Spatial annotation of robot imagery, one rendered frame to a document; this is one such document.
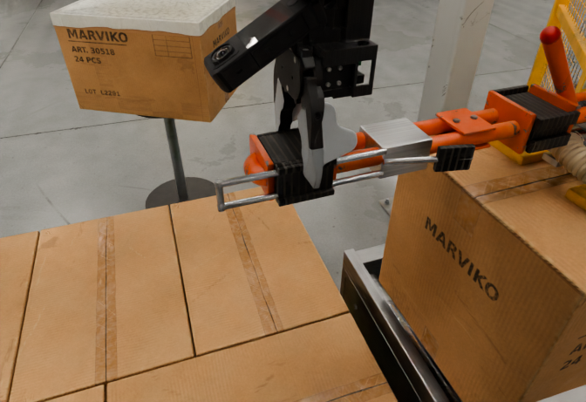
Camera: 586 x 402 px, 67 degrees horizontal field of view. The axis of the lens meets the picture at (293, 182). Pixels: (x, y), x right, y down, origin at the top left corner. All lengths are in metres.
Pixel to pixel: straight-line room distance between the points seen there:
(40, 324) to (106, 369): 0.24
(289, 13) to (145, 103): 1.54
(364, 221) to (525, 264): 1.64
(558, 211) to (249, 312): 0.76
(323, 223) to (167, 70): 1.05
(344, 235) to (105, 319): 1.28
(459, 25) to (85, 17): 1.39
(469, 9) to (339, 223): 1.12
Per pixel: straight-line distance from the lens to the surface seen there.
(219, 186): 0.46
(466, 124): 0.62
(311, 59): 0.43
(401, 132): 0.56
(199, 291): 1.25
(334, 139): 0.46
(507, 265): 0.72
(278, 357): 1.11
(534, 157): 0.86
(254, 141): 0.51
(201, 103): 1.81
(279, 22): 0.43
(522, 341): 0.76
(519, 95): 0.73
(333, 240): 2.16
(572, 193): 0.79
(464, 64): 1.92
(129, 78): 1.92
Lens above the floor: 1.48
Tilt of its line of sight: 36 degrees down
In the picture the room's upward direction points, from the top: straight up
